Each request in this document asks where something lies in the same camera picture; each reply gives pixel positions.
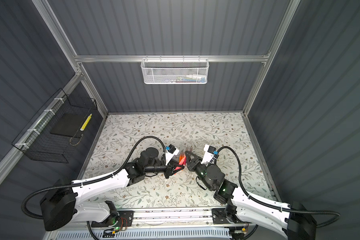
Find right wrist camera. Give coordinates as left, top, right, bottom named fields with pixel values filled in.
left=201, top=145, right=219, bottom=165

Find pens in white basket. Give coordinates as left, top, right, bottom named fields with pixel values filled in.
left=158, top=75, right=208, bottom=84

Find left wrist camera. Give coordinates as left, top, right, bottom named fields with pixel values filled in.
left=164, top=144, right=180, bottom=165

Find black foam block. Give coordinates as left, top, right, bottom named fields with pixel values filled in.
left=50, top=114, right=86, bottom=138

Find black wire basket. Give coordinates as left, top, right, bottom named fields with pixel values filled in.
left=12, top=92, right=102, bottom=164

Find white wire mesh basket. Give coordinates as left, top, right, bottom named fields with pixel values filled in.
left=141, top=59, right=210, bottom=85

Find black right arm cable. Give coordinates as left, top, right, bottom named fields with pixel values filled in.
left=214, top=146, right=341, bottom=229

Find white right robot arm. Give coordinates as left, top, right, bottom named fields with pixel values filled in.
left=185, top=151, right=317, bottom=240

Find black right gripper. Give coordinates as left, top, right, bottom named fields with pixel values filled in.
left=186, top=150, right=214, bottom=192

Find pink marker pen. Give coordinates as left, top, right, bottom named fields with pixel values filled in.
left=179, top=154, right=186, bottom=166

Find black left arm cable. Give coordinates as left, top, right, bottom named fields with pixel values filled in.
left=20, top=135, right=166, bottom=220

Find yellow marker in basket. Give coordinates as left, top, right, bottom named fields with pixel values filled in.
left=80, top=114, right=93, bottom=132

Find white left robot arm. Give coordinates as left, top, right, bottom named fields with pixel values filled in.
left=40, top=145, right=184, bottom=232

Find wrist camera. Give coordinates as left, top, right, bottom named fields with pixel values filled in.
left=201, top=145, right=219, bottom=165
left=164, top=144, right=180, bottom=165

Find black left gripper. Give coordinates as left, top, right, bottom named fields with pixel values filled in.
left=144, top=158, right=185, bottom=178

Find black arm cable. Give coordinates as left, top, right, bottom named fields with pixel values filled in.
left=20, top=135, right=166, bottom=220
left=214, top=146, right=341, bottom=229

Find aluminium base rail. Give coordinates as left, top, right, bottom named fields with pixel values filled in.
left=118, top=207, right=248, bottom=229

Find white vented cable duct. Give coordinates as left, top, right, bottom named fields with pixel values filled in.
left=55, top=227, right=232, bottom=240

